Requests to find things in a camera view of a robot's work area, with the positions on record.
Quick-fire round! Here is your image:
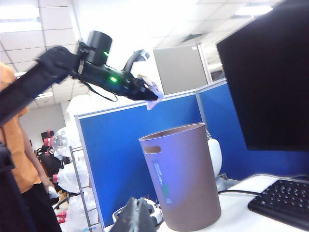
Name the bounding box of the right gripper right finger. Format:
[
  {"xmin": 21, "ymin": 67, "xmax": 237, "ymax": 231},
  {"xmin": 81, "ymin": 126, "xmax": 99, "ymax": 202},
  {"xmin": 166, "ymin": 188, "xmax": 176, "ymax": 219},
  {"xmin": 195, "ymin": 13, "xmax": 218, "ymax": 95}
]
[{"xmin": 138, "ymin": 198, "xmax": 157, "ymax": 232}]

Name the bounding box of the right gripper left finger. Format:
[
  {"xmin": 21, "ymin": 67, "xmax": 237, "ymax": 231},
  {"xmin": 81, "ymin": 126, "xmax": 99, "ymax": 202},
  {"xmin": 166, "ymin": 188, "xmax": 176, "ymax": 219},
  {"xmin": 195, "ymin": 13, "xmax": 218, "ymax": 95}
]
[{"xmin": 112, "ymin": 197, "xmax": 140, "ymax": 232}]

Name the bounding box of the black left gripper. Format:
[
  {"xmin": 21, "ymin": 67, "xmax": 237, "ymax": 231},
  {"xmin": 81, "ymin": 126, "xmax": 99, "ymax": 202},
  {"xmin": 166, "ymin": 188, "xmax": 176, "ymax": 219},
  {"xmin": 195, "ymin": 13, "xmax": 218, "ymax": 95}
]
[{"xmin": 95, "ymin": 63, "xmax": 161, "ymax": 101}]

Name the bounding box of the large white paper ball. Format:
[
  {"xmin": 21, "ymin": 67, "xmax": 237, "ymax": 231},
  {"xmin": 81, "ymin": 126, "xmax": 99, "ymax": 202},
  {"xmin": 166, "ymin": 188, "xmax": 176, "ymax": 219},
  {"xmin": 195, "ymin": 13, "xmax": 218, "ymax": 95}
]
[{"xmin": 145, "ymin": 90, "xmax": 165, "ymax": 111}]

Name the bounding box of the white desk fan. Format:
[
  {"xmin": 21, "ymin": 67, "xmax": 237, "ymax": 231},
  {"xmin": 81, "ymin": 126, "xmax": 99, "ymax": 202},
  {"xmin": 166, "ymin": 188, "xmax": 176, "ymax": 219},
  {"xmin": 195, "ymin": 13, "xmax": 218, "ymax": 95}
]
[{"xmin": 112, "ymin": 197, "xmax": 163, "ymax": 226}]

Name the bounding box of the grey partition panel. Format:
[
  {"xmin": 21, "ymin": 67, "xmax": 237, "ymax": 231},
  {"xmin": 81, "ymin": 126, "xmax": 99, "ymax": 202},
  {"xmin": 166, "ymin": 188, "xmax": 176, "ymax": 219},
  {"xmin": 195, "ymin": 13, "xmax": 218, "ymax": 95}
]
[{"xmin": 153, "ymin": 43, "xmax": 210, "ymax": 96}]

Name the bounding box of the brown waste bin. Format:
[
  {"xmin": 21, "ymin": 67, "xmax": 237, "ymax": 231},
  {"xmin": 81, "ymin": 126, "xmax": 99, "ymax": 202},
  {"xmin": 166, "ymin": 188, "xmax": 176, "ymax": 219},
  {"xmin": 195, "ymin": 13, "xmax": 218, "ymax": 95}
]
[{"xmin": 138, "ymin": 122, "xmax": 222, "ymax": 232}]

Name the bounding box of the white plastic bag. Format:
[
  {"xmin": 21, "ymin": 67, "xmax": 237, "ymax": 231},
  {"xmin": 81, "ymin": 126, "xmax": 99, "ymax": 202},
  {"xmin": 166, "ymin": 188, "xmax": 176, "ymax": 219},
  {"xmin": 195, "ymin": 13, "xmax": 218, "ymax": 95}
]
[{"xmin": 56, "ymin": 160, "xmax": 90, "ymax": 194}]

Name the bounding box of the white rounded desk appliance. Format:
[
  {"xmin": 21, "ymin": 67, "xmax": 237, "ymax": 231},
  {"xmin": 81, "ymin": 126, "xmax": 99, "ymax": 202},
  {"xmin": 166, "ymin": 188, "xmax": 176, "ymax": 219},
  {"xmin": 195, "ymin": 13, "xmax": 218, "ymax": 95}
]
[{"xmin": 206, "ymin": 130, "xmax": 239, "ymax": 191}]

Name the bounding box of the clear plastic bag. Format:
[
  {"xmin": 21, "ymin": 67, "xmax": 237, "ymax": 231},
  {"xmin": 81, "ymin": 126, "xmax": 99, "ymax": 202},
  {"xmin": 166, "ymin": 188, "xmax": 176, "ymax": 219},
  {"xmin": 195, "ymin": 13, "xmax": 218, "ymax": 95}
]
[{"xmin": 52, "ymin": 127, "xmax": 82, "ymax": 160}]

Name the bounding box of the person in orange shirt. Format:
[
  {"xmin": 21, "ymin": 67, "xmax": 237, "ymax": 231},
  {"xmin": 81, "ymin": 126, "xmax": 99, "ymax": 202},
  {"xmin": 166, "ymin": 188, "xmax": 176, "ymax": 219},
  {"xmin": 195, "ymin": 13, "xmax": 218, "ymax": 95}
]
[{"xmin": 0, "ymin": 61, "xmax": 62, "ymax": 232}]

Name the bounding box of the black computer monitor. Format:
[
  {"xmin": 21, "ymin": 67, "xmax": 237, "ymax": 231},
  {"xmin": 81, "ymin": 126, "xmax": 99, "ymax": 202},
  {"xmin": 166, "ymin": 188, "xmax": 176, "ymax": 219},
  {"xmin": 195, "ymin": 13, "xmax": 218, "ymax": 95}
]
[{"xmin": 216, "ymin": 0, "xmax": 309, "ymax": 152}]

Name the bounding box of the ceiling light panel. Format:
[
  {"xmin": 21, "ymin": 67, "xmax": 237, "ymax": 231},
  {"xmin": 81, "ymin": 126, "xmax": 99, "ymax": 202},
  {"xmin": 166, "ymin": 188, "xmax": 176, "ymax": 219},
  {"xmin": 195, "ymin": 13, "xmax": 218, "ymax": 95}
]
[
  {"xmin": 0, "ymin": 7, "xmax": 42, "ymax": 32},
  {"xmin": 235, "ymin": 4, "xmax": 273, "ymax": 16}
]

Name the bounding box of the black computer keyboard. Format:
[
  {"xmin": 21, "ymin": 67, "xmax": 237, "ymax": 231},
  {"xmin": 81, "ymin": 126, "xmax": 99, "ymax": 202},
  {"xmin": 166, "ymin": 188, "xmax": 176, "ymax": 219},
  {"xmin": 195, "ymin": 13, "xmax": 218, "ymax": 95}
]
[{"xmin": 247, "ymin": 179, "xmax": 309, "ymax": 232}]

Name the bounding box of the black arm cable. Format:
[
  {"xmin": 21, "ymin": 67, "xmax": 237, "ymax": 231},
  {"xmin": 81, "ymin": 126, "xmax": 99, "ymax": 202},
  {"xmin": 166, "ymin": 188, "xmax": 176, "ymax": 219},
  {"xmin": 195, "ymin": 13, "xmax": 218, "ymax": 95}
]
[{"xmin": 83, "ymin": 81, "xmax": 119, "ymax": 102}]

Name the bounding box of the grey metal wire rack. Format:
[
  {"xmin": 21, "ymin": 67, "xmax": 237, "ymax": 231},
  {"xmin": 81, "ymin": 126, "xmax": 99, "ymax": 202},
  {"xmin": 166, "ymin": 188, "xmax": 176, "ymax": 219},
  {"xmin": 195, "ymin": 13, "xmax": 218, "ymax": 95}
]
[{"xmin": 69, "ymin": 146, "xmax": 97, "ymax": 232}]

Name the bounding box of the grey partition post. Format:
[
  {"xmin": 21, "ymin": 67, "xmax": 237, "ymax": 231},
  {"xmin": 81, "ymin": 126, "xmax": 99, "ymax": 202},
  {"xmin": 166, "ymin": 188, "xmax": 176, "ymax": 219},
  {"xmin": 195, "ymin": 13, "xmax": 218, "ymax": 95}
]
[{"xmin": 195, "ymin": 89, "xmax": 209, "ymax": 136}]

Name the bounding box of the thin black desk cable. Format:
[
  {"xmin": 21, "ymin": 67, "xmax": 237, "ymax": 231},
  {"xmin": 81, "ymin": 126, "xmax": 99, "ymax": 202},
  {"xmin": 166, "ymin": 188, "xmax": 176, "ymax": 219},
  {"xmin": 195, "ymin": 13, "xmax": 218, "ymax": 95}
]
[{"xmin": 218, "ymin": 189, "xmax": 264, "ymax": 195}]

